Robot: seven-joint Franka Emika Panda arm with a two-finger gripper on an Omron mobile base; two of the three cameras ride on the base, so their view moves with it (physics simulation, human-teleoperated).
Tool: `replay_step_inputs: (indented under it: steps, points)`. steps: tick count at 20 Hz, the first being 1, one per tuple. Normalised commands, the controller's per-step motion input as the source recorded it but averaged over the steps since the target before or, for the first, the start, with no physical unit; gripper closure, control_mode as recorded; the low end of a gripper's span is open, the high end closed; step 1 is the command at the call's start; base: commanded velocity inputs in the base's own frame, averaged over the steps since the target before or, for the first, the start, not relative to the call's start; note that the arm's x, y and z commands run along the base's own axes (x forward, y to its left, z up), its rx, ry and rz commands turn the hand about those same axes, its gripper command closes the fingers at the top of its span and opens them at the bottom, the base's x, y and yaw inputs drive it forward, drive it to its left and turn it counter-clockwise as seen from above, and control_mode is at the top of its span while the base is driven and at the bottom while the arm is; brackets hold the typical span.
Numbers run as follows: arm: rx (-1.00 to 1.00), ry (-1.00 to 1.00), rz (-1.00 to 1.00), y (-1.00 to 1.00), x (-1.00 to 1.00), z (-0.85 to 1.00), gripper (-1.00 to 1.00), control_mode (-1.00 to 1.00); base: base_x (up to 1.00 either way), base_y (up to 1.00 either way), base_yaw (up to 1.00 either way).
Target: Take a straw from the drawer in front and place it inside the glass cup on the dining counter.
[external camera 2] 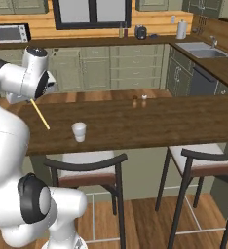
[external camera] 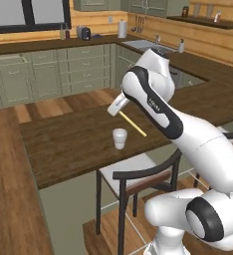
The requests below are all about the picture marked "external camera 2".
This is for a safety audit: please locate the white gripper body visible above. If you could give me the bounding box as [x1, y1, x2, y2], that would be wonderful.
[5, 91, 34, 105]

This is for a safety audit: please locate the yellow straw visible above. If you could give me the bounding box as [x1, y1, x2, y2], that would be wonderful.
[29, 98, 51, 131]

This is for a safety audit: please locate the clear glass cup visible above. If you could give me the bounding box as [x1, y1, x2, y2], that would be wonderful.
[70, 122, 88, 143]

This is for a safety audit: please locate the silver toaster oven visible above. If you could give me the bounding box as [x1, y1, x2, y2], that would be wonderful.
[0, 22, 32, 45]

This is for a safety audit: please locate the black bar stool, white cushion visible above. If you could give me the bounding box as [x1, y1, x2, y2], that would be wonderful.
[154, 143, 228, 249]
[42, 151, 129, 249]

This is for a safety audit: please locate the green base cupboard run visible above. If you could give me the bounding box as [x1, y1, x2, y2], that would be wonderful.
[0, 43, 166, 94]

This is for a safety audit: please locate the black-framed window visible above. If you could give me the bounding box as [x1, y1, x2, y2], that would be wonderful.
[51, 0, 133, 31]

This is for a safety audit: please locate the tall olive bottle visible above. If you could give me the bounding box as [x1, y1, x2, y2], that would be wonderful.
[118, 21, 125, 39]

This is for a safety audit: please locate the white-topped salt shaker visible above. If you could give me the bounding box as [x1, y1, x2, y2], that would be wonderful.
[140, 93, 148, 108]

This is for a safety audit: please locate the black toaster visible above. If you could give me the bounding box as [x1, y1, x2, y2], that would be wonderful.
[133, 24, 148, 41]

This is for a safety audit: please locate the green corner base cupboard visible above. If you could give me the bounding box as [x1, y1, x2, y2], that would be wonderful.
[166, 45, 196, 98]

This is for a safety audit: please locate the white paper towel roll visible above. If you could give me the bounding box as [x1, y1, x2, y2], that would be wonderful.
[175, 19, 189, 41]

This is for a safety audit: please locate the black dishwasher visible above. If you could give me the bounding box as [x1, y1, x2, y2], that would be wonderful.
[188, 63, 219, 97]

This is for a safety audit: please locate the steel sink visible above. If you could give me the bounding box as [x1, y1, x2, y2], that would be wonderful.
[175, 41, 228, 60]

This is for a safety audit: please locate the steel tap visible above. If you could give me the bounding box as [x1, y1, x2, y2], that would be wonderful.
[209, 35, 219, 50]

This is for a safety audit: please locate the green wall cupboard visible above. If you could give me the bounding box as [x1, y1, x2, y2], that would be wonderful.
[181, 0, 225, 19]
[134, 0, 171, 13]
[0, 0, 51, 17]

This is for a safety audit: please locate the hanging utensil rail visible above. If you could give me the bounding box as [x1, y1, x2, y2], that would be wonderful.
[192, 14, 209, 36]

